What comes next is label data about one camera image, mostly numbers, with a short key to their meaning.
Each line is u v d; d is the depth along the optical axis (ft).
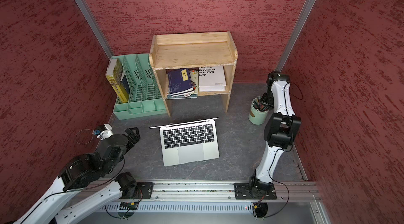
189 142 2.72
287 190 2.51
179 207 2.54
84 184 1.39
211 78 2.94
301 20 2.80
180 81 2.95
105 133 1.89
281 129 1.72
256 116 2.99
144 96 3.69
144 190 2.43
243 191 2.42
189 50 2.54
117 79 3.11
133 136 1.96
